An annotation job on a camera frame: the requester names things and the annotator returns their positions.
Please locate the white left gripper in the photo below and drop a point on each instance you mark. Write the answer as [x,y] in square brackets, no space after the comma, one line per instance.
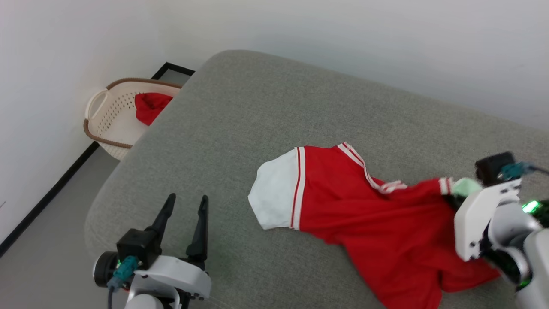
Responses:
[180,274]

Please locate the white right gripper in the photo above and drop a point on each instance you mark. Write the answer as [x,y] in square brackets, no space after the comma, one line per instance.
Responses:
[472,223]

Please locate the red and white jersey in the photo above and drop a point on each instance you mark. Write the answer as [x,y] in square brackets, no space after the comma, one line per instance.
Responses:
[377,223]

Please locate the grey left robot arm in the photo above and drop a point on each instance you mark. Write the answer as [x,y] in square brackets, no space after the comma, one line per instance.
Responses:
[105,268]

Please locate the crumpled red cloth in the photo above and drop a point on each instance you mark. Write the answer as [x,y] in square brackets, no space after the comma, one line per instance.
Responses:
[150,107]

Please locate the cream perforated laundry basket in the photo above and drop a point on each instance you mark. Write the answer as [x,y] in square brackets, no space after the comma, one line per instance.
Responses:
[113,124]

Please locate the black skirting board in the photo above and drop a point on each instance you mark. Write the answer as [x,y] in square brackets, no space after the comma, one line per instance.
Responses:
[51,193]

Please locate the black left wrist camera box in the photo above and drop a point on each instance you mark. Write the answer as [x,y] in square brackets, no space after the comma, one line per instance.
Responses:
[135,246]

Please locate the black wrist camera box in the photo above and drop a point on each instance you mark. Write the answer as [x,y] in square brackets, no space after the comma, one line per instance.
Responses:
[135,246]
[491,167]

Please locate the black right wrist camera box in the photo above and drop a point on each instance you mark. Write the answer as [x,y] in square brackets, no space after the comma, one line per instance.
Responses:
[491,167]

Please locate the teal right camera connector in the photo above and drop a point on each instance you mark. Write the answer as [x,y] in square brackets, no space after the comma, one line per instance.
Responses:
[514,170]

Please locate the teal camera connector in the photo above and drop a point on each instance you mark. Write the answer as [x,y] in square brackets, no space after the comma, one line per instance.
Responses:
[124,270]
[514,170]

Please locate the teal left camera connector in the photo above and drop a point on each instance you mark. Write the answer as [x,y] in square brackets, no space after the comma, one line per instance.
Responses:
[124,270]

